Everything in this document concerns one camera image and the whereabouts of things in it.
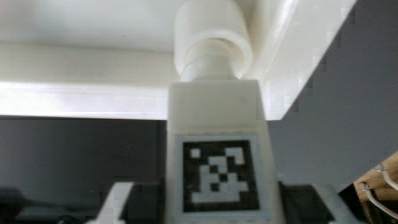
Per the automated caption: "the white square tabletop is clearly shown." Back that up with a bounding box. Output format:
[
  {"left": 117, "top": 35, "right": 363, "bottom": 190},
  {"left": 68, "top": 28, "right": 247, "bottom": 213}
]
[{"left": 0, "top": 0, "right": 359, "bottom": 120}]

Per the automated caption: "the white table leg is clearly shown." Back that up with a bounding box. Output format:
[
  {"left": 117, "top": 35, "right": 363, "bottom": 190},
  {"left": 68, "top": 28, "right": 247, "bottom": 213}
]
[{"left": 162, "top": 49, "right": 288, "bottom": 224}]

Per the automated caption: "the grey cable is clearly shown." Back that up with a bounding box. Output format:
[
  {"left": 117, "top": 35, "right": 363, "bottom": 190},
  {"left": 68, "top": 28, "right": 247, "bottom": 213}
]
[{"left": 355, "top": 163, "right": 398, "bottom": 218}]

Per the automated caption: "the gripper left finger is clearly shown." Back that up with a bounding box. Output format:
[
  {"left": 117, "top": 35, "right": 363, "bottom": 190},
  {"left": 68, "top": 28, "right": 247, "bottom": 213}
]
[{"left": 87, "top": 182, "right": 135, "bottom": 224}]

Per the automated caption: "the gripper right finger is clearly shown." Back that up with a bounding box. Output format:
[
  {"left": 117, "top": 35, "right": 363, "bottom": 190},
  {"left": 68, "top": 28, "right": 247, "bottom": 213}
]
[{"left": 313, "top": 184, "right": 366, "bottom": 224}]

